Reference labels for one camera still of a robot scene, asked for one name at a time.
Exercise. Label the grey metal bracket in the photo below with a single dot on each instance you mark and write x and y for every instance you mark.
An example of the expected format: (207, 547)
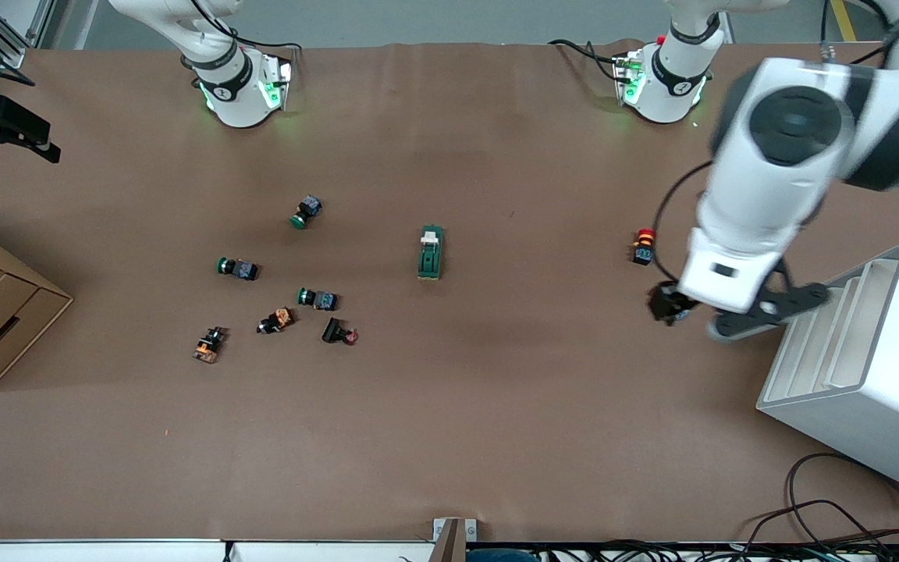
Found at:
(470, 531)

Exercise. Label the green load switch white lever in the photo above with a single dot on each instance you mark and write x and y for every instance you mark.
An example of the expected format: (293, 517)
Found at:
(431, 261)

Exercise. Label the green push button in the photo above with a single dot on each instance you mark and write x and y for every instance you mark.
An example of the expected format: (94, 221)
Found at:
(323, 300)
(243, 270)
(307, 209)

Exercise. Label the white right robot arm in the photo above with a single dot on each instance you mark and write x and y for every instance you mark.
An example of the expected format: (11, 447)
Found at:
(235, 101)

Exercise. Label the orange black selector switch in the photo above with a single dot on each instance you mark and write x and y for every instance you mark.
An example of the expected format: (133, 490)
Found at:
(207, 347)
(278, 319)

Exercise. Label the white slotted storage rack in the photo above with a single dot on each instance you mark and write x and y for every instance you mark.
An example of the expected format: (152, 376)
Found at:
(871, 406)

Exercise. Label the aluminium frame extrusion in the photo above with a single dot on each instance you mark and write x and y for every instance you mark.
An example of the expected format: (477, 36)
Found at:
(12, 56)

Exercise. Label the black square push button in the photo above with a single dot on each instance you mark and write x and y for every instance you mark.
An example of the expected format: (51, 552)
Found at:
(334, 331)

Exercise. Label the blue object below table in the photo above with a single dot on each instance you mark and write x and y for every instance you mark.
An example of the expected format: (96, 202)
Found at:
(500, 556)

